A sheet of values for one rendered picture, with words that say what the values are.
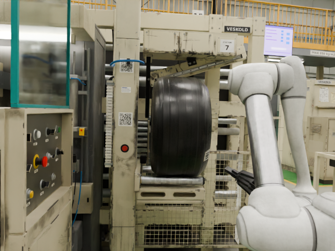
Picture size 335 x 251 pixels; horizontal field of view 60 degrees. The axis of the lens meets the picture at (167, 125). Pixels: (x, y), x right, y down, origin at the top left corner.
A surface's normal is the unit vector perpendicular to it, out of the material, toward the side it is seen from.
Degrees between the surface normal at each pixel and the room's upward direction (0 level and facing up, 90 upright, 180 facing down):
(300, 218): 40
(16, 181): 90
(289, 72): 75
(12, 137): 90
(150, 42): 90
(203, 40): 90
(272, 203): 55
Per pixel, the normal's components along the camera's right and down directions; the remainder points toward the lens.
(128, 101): 0.07, 0.05
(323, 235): -0.13, -0.09
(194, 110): 0.07, -0.29
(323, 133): -0.98, -0.02
